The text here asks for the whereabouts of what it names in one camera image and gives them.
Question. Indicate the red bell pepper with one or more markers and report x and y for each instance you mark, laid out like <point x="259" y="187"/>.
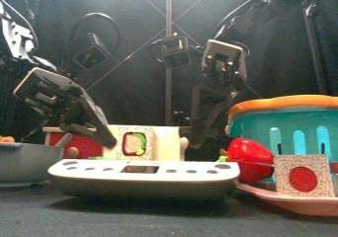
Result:
<point x="251" y="158"/>

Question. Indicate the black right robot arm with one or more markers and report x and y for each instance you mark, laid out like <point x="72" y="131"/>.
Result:
<point x="264" y="10"/>

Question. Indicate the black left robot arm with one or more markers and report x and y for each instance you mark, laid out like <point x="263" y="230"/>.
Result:
<point x="18" y="33"/>

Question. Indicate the crackle pattern sushi roll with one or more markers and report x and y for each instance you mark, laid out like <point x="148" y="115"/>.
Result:
<point x="134" y="143"/>

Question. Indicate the red-filled sushi piece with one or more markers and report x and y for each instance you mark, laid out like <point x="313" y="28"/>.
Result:
<point x="304" y="178"/>

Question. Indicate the wooden toy stove red front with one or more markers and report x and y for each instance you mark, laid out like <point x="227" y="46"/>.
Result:
<point x="86" y="145"/>

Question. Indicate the small green toy food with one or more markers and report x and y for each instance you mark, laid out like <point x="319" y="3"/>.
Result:
<point x="223" y="159"/>
<point x="101" y="157"/>

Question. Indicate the teal basket with orange rim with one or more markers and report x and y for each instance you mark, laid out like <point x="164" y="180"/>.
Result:
<point x="260" y="129"/>

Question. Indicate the orange toy food in bowl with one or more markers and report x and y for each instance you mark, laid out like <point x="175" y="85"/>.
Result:
<point x="6" y="139"/>

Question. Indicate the grey toy bowl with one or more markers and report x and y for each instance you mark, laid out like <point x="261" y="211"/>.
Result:
<point x="26" y="162"/>

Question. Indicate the white cutting board with holes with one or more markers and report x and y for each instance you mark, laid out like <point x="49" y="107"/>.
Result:
<point x="141" y="181"/>

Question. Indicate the slanted dark metal rod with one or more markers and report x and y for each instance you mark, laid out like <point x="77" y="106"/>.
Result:
<point x="316" y="56"/>

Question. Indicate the pink toy tray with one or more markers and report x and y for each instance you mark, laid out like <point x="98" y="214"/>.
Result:
<point x="304" y="206"/>

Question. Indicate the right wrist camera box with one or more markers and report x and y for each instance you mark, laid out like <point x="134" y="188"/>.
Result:
<point x="176" y="53"/>

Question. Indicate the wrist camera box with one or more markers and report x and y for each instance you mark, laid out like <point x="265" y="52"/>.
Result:
<point x="92" y="57"/>
<point x="176" y="53"/>

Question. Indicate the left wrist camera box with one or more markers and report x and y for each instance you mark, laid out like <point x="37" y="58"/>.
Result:
<point x="92" y="57"/>

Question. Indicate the vertical metal frame pole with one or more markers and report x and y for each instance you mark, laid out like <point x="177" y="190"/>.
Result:
<point x="169" y="4"/>

